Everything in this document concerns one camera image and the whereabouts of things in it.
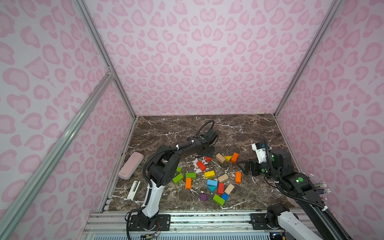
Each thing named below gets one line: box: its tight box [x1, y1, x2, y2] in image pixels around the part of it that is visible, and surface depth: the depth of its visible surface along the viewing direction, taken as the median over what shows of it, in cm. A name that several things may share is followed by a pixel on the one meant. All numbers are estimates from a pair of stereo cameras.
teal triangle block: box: [207, 184, 218, 193], surface depth 84 cm
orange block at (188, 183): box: [185, 177, 192, 190], surface depth 86 cm
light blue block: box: [207, 179, 218, 186], surface depth 86 cm
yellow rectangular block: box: [204, 170, 216, 179], surface depth 90 cm
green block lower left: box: [172, 172, 184, 184], surface depth 88 cm
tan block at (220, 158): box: [215, 153, 226, 164], surface depth 96 cm
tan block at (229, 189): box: [224, 183, 235, 195], surface depth 83 cm
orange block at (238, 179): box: [235, 171, 242, 184], surface depth 87 cm
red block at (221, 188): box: [218, 182, 225, 195], surface depth 84 cm
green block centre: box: [185, 172, 197, 179], surface depth 89 cm
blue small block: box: [222, 193, 229, 202], surface depth 82 cm
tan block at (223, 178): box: [217, 173, 229, 183], surface depth 87 cm
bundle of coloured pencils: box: [308, 173, 331, 195], surface depth 70 cm
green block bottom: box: [212, 194, 226, 207], surface depth 80 cm
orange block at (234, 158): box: [231, 152, 240, 164], surface depth 96 cm
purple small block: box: [200, 194, 207, 202], surface depth 82 cm
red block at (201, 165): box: [196, 160, 207, 172], surface depth 93 cm
